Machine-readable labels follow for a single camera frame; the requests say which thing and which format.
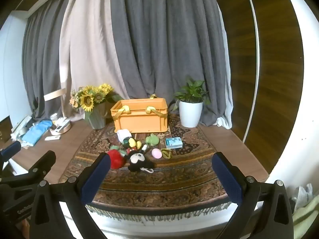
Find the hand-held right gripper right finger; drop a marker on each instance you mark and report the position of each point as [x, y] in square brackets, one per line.
[230, 181]

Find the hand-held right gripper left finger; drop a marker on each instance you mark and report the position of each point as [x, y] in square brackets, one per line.
[96, 180]

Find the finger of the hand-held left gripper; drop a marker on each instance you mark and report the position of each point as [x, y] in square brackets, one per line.
[11, 149]
[41, 165]

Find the blue cartoon tissue pack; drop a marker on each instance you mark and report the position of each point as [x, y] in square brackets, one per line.
[174, 143]

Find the green frog plush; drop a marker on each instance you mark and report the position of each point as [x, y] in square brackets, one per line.
[152, 140]

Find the orange plastic crate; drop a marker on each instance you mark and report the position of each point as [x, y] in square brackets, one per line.
[142, 122]

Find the white remote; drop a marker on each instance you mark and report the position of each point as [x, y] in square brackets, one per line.
[52, 138]

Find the red strawberry plush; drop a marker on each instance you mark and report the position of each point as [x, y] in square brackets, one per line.
[116, 158]

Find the blue cloth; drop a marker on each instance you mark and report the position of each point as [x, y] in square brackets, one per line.
[36, 132]

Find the white round device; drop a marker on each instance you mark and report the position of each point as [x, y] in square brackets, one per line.
[61, 127]

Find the patterned brown rug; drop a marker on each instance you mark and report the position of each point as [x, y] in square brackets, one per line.
[184, 174]

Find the black and white mouse plush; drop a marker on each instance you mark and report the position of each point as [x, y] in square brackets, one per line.
[138, 160]

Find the green and yellow duck plush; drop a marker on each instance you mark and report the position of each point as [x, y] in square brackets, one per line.
[130, 143]

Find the white plush toy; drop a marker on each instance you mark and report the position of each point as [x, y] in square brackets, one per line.
[123, 134]

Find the white sheer curtain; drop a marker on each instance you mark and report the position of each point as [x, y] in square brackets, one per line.
[224, 122]

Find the pink ball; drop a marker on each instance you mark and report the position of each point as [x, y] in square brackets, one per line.
[156, 153]

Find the yellow toy watch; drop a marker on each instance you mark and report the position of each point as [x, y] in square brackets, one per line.
[166, 153]

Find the white crumpled cloth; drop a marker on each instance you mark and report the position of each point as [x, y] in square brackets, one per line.
[302, 195]

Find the sunflower bouquet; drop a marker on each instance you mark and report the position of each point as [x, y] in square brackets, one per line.
[88, 98]

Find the light green cloth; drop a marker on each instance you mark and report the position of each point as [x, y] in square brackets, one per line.
[306, 214]

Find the white pot green plant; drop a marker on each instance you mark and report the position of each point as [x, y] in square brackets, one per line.
[192, 90]

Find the grey curtain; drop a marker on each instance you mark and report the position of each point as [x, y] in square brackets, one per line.
[42, 54]
[169, 42]

